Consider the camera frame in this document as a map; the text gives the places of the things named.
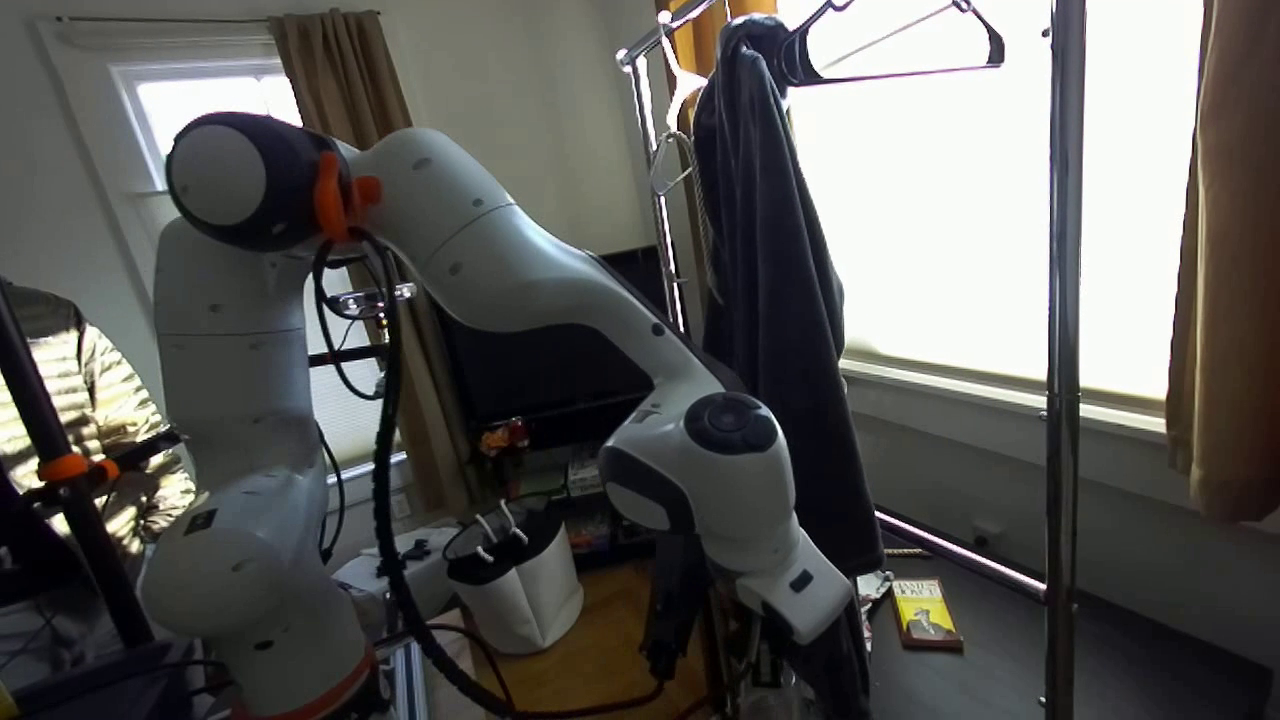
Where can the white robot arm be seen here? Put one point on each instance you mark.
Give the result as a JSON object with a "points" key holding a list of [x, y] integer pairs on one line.
{"points": [[256, 200]]}

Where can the dark navy coat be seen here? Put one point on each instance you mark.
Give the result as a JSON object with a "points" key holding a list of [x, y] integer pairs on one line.
{"points": [[773, 292]]}

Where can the grey clothes hanger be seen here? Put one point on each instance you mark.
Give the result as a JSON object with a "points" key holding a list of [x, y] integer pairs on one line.
{"points": [[666, 169]]}

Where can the white basket with black rim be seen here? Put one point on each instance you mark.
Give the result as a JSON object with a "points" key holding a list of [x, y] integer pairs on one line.
{"points": [[516, 580]]}

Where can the black clothes hanger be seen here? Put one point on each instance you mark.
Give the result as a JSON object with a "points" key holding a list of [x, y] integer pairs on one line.
{"points": [[855, 41]]}

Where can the orange yellow booklet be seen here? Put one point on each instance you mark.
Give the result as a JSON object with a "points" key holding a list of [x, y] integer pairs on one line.
{"points": [[925, 617]]}

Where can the metal garment rack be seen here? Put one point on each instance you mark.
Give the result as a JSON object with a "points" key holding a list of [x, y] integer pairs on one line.
{"points": [[1062, 378]]}

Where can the tan curtain right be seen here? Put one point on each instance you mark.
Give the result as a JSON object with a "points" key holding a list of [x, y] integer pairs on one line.
{"points": [[1225, 338]]}

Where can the black tripod with orange clamp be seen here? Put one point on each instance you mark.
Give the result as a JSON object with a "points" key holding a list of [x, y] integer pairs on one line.
{"points": [[90, 469]]}

